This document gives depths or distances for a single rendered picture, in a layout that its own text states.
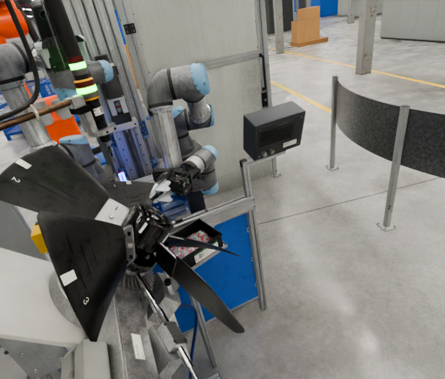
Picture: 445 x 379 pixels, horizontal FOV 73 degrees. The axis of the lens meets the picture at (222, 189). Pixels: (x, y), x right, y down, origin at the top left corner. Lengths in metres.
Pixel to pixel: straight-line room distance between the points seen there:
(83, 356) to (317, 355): 1.44
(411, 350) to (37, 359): 1.72
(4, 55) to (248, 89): 2.04
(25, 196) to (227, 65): 2.28
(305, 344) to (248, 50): 2.32
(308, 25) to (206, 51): 10.56
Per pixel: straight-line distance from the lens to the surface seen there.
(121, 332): 0.70
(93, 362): 0.67
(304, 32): 13.12
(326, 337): 1.98
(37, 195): 0.83
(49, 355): 0.94
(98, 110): 0.79
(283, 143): 1.43
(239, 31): 2.88
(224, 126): 2.92
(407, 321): 2.13
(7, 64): 1.45
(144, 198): 1.00
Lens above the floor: 1.66
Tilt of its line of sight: 31 degrees down
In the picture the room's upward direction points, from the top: 10 degrees counter-clockwise
